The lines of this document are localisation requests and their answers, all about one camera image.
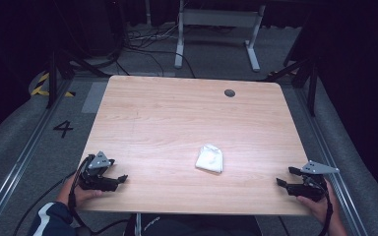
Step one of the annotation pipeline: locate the grey floor tape patch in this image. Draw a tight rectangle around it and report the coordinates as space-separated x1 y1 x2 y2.
81 81 109 115

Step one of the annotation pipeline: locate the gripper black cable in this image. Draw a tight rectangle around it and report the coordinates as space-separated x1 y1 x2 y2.
67 155 132 236
318 178 335 236

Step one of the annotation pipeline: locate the person's left hand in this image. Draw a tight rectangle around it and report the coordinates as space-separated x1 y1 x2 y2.
55 176 105 208

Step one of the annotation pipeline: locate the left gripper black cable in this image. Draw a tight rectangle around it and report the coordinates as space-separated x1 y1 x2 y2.
67 155 132 236

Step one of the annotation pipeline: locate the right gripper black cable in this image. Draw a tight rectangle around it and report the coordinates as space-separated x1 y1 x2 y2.
318 178 335 236

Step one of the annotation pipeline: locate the black floor cable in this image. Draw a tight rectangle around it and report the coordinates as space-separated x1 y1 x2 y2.
12 170 77 236

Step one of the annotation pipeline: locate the tangle of floor cables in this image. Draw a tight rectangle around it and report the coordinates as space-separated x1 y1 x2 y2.
115 23 198 79

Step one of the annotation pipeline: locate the white table leg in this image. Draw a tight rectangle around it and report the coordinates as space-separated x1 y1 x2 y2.
133 212 143 236

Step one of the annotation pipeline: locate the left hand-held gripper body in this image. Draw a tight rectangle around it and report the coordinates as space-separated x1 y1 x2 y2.
74 150 120 193

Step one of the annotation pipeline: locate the black metal stand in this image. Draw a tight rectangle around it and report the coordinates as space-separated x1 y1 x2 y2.
44 48 123 110
265 58 320 118

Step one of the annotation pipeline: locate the metal floor rail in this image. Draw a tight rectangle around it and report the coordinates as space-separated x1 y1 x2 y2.
0 78 74 236
282 84 370 236

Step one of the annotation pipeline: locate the yellow black hazard tape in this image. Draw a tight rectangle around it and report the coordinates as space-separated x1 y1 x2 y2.
30 72 77 98

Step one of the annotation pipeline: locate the person's right hand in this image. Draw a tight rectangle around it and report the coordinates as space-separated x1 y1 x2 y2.
295 179 347 232

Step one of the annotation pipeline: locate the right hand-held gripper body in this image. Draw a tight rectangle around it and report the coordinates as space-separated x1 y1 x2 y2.
287 159 341 203

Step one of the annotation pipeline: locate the white metal desk frame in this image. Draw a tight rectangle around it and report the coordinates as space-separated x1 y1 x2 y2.
173 0 268 73

